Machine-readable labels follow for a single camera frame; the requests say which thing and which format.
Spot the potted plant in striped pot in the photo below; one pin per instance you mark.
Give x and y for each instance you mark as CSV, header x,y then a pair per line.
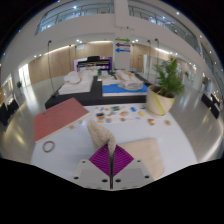
x,y
158,101

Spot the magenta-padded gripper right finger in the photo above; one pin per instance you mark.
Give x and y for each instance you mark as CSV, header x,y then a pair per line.
x,y
122,161

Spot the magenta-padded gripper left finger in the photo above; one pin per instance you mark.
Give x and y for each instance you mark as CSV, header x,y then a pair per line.
x,y
100,161

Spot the black piano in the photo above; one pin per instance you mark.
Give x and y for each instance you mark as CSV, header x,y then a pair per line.
x,y
93,62

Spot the black display platform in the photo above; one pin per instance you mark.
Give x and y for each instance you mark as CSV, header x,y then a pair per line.
x,y
96,97

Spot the black lounge chairs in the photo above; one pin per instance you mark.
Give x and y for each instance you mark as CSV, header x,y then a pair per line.
x,y
211,105
8,111

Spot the sign with coloured arrows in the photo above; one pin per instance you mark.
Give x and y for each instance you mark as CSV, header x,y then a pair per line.
x,y
122,45

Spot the beige fluffy towel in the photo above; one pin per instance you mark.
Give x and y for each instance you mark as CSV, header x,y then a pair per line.
x,y
146,153

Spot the white sheet with colourful stickers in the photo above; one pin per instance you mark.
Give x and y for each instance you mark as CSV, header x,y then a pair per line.
x,y
116,115

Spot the small far potted plant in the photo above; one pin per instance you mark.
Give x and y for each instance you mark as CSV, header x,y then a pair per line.
x,y
18,84

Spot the blue-based architectural model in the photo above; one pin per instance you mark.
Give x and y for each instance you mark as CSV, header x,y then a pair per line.
x,y
111,89

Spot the pink flat board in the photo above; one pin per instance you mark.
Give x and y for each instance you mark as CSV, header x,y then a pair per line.
x,y
56,118

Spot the white architectural model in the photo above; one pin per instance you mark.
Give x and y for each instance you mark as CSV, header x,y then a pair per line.
x,y
76,86

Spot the black floor lamp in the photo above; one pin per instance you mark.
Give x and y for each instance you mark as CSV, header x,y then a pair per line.
x,y
51,66
156,56
148,58

